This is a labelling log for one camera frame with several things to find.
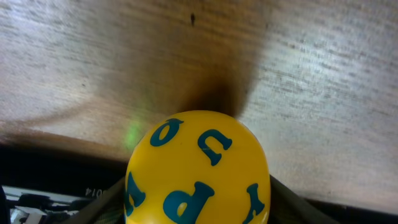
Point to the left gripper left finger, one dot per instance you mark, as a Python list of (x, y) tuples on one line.
[(92, 211)]

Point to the yellow ball blue letters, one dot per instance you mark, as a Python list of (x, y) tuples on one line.
[(198, 167)]

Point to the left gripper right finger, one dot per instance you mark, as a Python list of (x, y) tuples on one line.
[(288, 208)]

